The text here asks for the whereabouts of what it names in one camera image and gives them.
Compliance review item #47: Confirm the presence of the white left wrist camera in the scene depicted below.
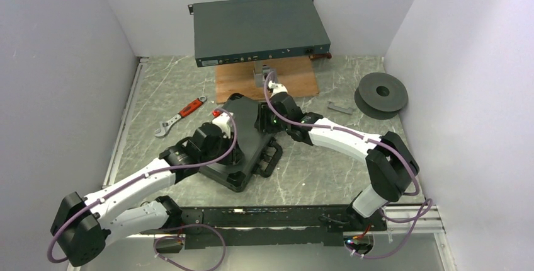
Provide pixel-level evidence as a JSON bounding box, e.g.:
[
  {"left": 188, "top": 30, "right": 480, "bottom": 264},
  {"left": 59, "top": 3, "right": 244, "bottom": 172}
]
[{"left": 211, "top": 109, "right": 233, "bottom": 138}]

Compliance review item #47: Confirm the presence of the black poker set case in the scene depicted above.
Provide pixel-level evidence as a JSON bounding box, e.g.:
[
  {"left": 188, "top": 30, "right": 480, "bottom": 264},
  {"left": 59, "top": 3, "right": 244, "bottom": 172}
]
[{"left": 200, "top": 93, "right": 283, "bottom": 192}]

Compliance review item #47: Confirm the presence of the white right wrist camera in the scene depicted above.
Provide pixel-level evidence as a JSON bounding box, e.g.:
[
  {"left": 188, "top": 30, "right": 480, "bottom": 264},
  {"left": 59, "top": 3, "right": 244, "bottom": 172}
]
[{"left": 268, "top": 81, "right": 288, "bottom": 96}]

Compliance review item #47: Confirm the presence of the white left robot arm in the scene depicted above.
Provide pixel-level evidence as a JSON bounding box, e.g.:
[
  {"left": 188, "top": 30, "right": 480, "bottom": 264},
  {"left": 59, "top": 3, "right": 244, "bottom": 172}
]
[{"left": 47, "top": 114, "right": 242, "bottom": 267}]

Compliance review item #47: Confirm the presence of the red and silver key tool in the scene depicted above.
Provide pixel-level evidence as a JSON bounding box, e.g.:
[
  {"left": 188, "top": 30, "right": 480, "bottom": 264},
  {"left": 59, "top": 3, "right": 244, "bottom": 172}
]
[{"left": 154, "top": 95, "right": 207, "bottom": 138}]

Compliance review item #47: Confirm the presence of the wooden base board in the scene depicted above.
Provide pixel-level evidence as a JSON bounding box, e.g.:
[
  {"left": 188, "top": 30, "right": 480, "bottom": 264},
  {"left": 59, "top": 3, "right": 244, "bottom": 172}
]
[{"left": 215, "top": 57, "right": 319, "bottom": 103}]

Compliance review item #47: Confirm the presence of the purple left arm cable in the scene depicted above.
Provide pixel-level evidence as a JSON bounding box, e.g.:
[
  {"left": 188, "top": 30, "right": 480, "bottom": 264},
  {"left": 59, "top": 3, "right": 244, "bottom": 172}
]
[{"left": 47, "top": 108, "right": 238, "bottom": 264}]

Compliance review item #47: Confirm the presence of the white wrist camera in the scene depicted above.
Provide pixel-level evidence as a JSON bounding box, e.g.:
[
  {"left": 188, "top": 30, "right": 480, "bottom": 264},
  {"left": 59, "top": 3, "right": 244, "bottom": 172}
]
[
  {"left": 268, "top": 81, "right": 288, "bottom": 96},
  {"left": 211, "top": 109, "right": 233, "bottom": 138}
]

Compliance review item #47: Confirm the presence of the grey filament spool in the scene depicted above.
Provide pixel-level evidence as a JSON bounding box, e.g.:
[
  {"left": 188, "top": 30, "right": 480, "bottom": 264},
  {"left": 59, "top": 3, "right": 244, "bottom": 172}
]
[{"left": 354, "top": 72, "right": 409, "bottom": 120}]

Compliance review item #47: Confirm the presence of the dark grey rack unit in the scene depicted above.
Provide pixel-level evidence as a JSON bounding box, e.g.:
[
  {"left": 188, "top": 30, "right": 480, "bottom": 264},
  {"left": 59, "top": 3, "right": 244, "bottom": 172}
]
[{"left": 189, "top": 0, "right": 331, "bottom": 67}]

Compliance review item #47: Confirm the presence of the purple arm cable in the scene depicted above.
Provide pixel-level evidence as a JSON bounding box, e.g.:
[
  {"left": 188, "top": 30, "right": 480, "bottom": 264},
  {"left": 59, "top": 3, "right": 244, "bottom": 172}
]
[
  {"left": 263, "top": 71, "right": 434, "bottom": 261},
  {"left": 47, "top": 108, "right": 238, "bottom": 264}
]

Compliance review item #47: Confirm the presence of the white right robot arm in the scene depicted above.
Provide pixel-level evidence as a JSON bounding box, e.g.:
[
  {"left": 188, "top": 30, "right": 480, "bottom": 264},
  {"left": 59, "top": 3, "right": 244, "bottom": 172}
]
[{"left": 256, "top": 90, "right": 421, "bottom": 230}]

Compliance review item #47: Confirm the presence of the brown handle tool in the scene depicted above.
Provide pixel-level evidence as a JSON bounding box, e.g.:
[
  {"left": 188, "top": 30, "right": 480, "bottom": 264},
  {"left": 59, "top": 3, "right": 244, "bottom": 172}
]
[{"left": 309, "top": 52, "right": 332, "bottom": 61}]

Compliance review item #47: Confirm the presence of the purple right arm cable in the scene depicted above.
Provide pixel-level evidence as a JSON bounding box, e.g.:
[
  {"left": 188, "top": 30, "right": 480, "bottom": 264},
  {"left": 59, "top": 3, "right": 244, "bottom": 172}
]
[{"left": 263, "top": 71, "right": 434, "bottom": 261}]

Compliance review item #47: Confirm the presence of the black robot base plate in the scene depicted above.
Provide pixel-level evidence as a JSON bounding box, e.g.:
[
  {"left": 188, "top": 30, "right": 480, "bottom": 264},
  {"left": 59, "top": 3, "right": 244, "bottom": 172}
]
[{"left": 174, "top": 204, "right": 387, "bottom": 250}]

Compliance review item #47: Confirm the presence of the grey metal stand bracket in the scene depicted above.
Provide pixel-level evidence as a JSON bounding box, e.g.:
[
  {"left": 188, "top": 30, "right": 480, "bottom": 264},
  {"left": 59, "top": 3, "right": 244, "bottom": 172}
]
[{"left": 254, "top": 61, "right": 278, "bottom": 88}]

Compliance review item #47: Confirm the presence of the small grey metal bracket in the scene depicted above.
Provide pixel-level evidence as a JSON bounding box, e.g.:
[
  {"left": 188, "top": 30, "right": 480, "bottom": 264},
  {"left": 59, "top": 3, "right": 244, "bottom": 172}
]
[{"left": 327, "top": 101, "right": 354, "bottom": 115}]

